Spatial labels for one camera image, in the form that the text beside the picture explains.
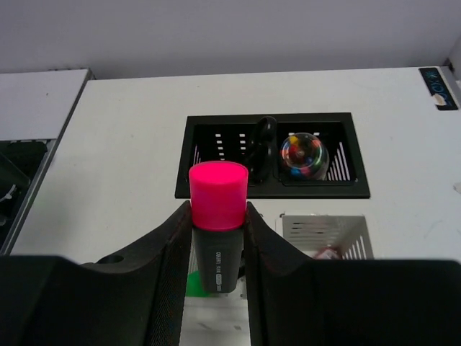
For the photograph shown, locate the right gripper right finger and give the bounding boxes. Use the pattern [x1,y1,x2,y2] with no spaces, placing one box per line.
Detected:
[243,205,460,345]

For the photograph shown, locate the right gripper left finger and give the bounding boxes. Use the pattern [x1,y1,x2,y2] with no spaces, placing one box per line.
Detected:
[1,202,192,345]

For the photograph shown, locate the black green-capped marker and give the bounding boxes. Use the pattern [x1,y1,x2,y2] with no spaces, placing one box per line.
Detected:
[186,271,210,298]

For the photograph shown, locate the pink eraser capsule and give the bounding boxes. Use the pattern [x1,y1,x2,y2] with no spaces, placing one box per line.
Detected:
[313,247,341,260]

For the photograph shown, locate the pink capped black highlighter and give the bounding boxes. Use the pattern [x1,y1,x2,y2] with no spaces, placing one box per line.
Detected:
[189,161,249,294]

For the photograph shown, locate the black handled scissors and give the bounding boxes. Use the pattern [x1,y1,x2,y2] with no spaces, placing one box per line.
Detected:
[243,116,277,185]

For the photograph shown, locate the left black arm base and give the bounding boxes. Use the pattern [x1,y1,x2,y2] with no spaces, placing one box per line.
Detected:
[1,141,48,246]

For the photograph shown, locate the white pen holder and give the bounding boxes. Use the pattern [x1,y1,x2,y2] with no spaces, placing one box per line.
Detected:
[179,214,374,345]

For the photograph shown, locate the black pen holder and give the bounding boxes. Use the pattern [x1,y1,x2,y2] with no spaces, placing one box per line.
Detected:
[174,112,370,199]

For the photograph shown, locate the left blue table label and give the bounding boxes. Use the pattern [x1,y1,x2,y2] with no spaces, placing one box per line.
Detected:
[419,67,459,111]

